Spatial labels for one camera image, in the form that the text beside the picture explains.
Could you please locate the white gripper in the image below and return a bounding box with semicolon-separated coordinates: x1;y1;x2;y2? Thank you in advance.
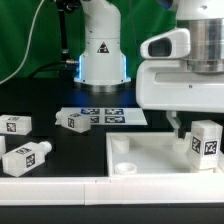
136;60;224;139

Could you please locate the white square table top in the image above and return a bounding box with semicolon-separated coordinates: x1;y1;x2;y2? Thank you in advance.
105;130;224;178

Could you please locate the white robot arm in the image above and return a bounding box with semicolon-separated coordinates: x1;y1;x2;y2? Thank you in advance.
75;0;224;129

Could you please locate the white tag sheet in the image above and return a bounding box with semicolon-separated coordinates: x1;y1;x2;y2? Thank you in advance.
56;107;147;125

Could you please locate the black stand pole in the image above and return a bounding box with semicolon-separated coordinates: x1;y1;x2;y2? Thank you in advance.
53;0;81;61

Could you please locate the white block at left edge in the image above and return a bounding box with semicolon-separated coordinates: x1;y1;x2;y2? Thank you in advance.
0;136;6;160

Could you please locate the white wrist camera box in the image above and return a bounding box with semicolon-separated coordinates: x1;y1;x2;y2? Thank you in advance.
140;28;191;59

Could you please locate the white front fence rail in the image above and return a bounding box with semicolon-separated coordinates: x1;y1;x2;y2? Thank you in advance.
0;174;224;206

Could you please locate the black cable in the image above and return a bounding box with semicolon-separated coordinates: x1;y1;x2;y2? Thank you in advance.
27;59;81;80

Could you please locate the white cable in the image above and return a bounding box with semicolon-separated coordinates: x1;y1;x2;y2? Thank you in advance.
0;0;46;86

